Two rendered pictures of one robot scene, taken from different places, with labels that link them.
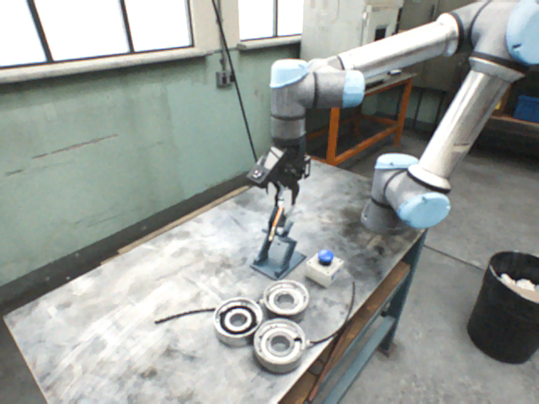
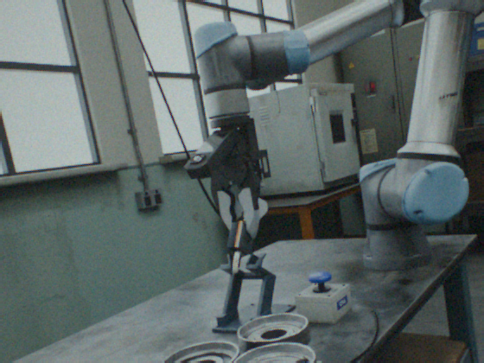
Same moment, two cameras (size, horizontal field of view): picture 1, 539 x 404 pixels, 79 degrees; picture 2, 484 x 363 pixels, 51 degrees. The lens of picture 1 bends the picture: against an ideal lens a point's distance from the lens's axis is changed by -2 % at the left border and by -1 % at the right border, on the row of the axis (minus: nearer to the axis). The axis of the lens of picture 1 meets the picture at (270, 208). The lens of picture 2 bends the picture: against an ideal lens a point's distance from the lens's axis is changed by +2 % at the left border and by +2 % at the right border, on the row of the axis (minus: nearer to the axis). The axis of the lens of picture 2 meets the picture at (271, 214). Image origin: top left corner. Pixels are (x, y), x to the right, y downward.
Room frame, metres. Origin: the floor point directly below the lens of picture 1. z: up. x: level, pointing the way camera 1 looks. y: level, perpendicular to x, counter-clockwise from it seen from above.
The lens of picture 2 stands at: (-0.16, 0.02, 1.10)
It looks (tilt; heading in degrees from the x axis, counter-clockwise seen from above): 7 degrees down; 353
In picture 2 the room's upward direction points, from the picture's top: 9 degrees counter-clockwise
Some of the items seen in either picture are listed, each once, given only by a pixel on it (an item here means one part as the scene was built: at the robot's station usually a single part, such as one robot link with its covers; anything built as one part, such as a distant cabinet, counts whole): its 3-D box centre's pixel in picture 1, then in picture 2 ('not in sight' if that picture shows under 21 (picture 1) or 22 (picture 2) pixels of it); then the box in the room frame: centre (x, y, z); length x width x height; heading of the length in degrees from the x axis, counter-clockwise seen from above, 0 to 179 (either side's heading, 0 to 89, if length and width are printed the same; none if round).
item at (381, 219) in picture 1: (386, 209); (395, 239); (0.89, -0.37, 0.85); 0.15 x 0.15 x 0.10
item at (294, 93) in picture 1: (290, 89); (221, 60); (0.72, -0.04, 1.26); 0.09 x 0.08 x 0.11; 96
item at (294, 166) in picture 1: (288, 158); (238, 152); (0.73, -0.04, 1.10); 0.09 x 0.08 x 0.12; 141
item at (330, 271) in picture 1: (325, 267); (325, 300); (0.65, -0.14, 0.82); 0.08 x 0.07 x 0.05; 138
